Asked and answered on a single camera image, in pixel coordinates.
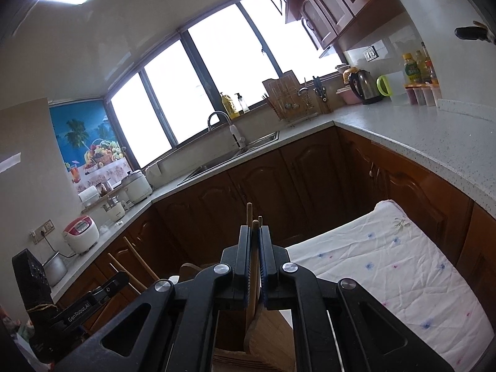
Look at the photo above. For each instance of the yellow liquid bottle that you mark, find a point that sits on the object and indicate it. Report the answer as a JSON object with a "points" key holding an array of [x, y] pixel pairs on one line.
{"points": [[421, 68]]}

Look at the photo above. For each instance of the large kitchen window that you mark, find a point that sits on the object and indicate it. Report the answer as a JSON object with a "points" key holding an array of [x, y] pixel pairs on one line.
{"points": [[217, 66]]}

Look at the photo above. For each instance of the steel electric kettle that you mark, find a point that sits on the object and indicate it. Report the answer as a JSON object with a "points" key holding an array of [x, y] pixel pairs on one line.
{"points": [[364, 87]]}

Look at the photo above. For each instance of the pink container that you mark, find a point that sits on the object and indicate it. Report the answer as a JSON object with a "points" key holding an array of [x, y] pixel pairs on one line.
{"points": [[348, 96]]}

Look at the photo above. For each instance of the fruit and palm wall poster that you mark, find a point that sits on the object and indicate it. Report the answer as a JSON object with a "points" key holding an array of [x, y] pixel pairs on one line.
{"points": [[77, 135]]}

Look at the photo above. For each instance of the wooden utensil holder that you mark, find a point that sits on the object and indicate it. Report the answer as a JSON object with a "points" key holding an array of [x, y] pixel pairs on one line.
{"points": [[271, 337]]}

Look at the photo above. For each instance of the brown wooden upper cabinets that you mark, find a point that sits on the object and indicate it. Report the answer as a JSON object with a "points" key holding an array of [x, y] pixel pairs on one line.
{"points": [[333, 4]]}

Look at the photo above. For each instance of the green label bottle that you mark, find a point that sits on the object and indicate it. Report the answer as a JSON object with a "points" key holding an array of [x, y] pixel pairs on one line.
{"points": [[411, 71]]}

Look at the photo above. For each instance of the chrome kitchen faucet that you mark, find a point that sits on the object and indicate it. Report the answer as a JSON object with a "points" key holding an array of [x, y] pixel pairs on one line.
{"points": [[236, 135]]}

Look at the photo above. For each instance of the steel kitchen sink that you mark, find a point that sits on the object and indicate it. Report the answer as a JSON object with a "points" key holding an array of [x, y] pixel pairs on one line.
{"points": [[232, 155]]}

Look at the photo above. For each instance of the knife block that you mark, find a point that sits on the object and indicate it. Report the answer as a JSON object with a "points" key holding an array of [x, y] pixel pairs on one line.
{"points": [[322, 99]]}

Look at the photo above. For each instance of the small white appliance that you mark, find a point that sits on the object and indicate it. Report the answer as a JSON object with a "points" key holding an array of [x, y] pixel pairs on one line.
{"points": [[114, 211]]}

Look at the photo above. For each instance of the red and white rice cooker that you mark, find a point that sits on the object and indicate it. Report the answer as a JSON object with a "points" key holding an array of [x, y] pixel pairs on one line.
{"points": [[81, 236]]}

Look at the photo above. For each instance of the wooden cutting board rack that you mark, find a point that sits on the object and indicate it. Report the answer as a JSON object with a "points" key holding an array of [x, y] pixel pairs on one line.
{"points": [[283, 93]]}

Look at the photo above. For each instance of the yellow oil bottle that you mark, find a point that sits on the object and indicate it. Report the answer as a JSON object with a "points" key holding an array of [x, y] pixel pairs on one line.
{"points": [[229, 106]]}

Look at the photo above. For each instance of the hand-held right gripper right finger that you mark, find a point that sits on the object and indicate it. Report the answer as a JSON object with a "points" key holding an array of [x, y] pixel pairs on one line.
{"points": [[264, 275]]}

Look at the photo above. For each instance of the clear soap pump bottle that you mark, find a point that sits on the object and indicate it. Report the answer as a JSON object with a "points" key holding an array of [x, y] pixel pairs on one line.
{"points": [[242, 104]]}

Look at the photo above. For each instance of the metal pot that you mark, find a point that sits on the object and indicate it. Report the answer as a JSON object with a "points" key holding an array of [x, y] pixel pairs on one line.
{"points": [[54, 271]]}

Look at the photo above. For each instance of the grey speckled kitchen countertop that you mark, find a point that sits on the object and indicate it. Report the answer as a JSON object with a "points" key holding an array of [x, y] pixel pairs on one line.
{"points": [[426, 124]]}

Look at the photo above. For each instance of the black wok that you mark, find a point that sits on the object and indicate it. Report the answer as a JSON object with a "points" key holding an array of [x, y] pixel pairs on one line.
{"points": [[471, 33]]}

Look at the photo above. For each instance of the spice jar rack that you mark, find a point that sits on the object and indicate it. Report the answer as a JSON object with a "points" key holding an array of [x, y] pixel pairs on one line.
{"points": [[422, 95]]}

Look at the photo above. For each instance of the white box appliance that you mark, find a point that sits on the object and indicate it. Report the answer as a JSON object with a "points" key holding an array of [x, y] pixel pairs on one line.
{"points": [[90, 195]]}

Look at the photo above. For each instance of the white floral tablecloth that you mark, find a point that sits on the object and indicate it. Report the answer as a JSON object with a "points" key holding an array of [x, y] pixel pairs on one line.
{"points": [[387, 263]]}

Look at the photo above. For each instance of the dark sauce bottle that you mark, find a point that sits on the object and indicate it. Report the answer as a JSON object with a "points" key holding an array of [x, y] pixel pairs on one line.
{"points": [[431, 69]]}

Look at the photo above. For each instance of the wall socket panel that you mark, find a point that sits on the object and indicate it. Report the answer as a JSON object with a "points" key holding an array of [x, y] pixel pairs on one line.
{"points": [[371, 53], [42, 231]]}

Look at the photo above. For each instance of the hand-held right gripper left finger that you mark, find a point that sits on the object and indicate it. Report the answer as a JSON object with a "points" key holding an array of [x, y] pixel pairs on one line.
{"points": [[246, 275]]}

